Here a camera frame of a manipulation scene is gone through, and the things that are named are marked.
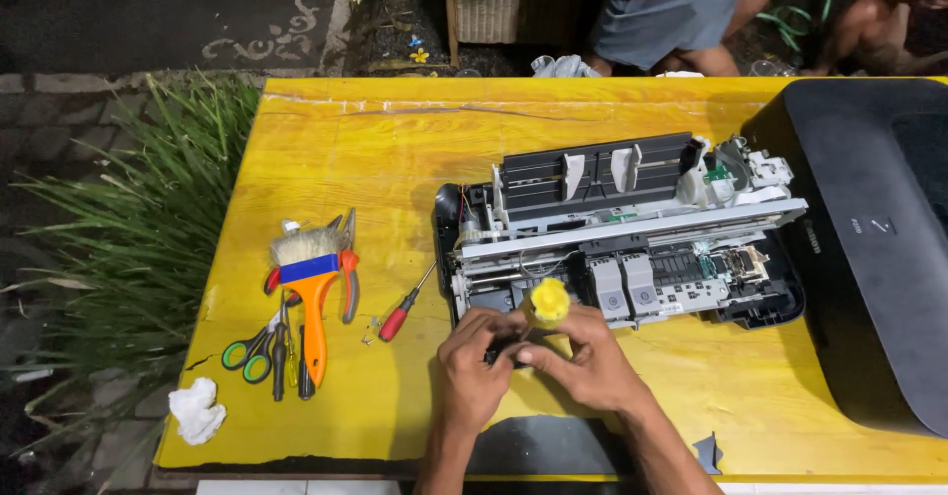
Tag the person's right hand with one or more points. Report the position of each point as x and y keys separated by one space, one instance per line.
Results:
x=592 y=369

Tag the person's left hand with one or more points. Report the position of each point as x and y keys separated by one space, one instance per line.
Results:
x=466 y=376

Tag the person's left fingers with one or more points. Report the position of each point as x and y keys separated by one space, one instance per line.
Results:
x=492 y=319

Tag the small black printer part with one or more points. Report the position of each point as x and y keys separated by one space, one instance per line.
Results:
x=500 y=352

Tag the small loose screws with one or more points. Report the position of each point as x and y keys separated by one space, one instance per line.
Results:
x=369 y=332

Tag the disassembled printer chassis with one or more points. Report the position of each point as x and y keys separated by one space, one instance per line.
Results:
x=629 y=228

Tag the small yellow precision screwdriver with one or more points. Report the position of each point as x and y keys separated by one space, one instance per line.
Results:
x=292 y=365

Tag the white cloth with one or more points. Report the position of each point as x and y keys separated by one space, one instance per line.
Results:
x=563 y=65

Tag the yellow flower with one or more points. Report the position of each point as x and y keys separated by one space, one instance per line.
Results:
x=420 y=55

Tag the crumpled white tissue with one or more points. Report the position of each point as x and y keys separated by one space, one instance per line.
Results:
x=194 y=410

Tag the wicker furniture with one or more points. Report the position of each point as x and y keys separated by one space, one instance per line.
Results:
x=489 y=3

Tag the green grass plant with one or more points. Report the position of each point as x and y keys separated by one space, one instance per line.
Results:
x=133 y=243

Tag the clear plastic cup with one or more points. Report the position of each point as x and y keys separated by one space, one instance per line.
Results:
x=766 y=68

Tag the black printer cover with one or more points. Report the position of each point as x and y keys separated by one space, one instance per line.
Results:
x=859 y=221

